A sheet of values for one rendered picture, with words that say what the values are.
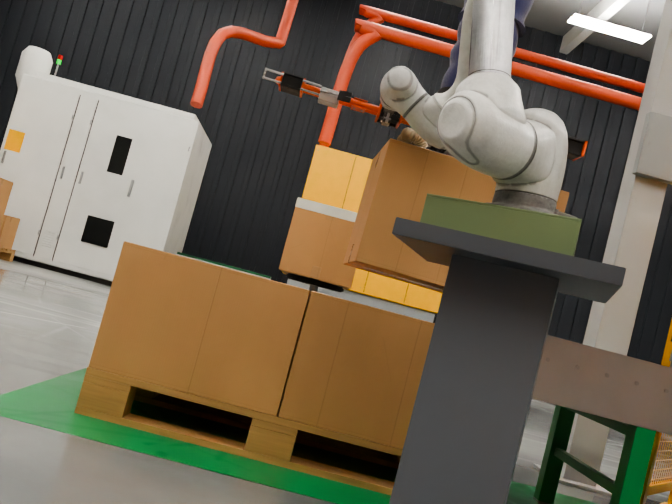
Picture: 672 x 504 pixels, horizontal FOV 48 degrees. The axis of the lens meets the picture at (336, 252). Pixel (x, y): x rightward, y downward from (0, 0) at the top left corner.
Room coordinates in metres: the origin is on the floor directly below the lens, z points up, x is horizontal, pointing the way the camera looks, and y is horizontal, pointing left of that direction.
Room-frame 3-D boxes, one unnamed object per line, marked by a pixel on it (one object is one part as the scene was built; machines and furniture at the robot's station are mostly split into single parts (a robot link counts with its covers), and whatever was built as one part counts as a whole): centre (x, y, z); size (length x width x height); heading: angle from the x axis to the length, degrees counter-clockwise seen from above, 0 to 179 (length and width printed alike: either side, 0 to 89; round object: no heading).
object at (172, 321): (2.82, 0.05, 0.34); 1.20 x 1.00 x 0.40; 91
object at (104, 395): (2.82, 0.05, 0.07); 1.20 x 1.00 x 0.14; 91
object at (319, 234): (4.29, 0.07, 0.82); 0.60 x 0.40 x 0.40; 0
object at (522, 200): (1.84, -0.44, 0.87); 0.22 x 0.18 x 0.06; 75
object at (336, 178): (10.25, -0.46, 1.24); 2.22 x 0.91 x 2.48; 92
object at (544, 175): (1.84, -0.41, 1.01); 0.18 x 0.16 x 0.22; 130
